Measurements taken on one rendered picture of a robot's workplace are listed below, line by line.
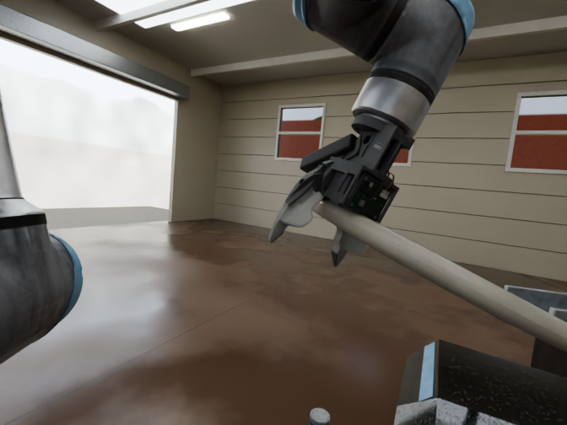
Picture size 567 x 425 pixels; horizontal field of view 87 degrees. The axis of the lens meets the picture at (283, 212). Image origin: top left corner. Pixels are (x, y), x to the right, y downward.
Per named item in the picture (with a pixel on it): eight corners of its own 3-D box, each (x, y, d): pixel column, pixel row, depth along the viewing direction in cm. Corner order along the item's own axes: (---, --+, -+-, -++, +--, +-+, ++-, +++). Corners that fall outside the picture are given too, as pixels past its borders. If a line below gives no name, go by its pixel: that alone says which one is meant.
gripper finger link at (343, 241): (351, 281, 42) (358, 221, 39) (330, 262, 47) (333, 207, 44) (369, 277, 43) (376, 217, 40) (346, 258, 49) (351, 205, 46)
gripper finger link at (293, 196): (283, 196, 39) (335, 158, 40) (279, 193, 40) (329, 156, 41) (299, 223, 41) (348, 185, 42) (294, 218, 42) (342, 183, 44)
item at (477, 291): (460, 281, 79) (466, 271, 78) (719, 437, 30) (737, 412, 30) (297, 194, 79) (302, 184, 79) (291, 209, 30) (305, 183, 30)
